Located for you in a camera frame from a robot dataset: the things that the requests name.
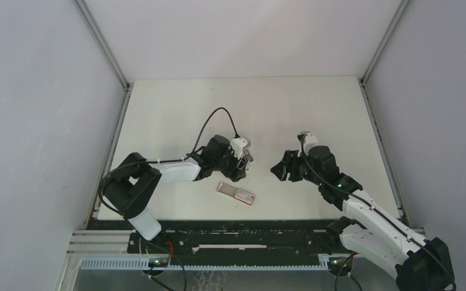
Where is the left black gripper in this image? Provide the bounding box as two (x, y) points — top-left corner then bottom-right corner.
(212, 145), (248, 182)

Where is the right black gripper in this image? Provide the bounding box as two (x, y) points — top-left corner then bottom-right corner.
(271, 149), (323, 186)

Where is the red white staple box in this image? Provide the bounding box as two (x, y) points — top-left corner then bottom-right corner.
(216, 182), (255, 206)

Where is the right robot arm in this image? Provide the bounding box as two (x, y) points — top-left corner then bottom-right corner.
(271, 145), (457, 290)

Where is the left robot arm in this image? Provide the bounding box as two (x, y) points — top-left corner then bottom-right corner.
(97, 135), (253, 253)

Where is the right circuit board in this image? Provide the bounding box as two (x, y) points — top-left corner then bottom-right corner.
(329, 258), (353, 272)

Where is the circuit board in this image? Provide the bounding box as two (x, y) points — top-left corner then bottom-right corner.
(329, 258), (353, 272)
(148, 258), (170, 269)

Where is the left circuit board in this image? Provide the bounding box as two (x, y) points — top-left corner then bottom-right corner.
(148, 258), (170, 269)

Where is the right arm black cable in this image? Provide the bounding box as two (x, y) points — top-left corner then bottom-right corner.
(299, 134), (457, 291)

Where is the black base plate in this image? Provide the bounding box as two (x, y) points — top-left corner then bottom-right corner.
(86, 219), (352, 267)

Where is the right corner aluminium post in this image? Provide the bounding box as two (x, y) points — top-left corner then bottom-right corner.
(360, 0), (413, 87)

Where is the corner aluminium post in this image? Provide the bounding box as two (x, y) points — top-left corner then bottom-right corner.
(360, 0), (413, 87)
(72, 0), (130, 91)

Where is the white cable duct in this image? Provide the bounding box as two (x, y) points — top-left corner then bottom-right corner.
(79, 258), (333, 271)

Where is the aluminium rail frame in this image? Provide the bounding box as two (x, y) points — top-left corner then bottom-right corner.
(66, 229), (433, 258)

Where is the left corner aluminium post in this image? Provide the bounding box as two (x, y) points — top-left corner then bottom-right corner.
(72, 0), (130, 91)

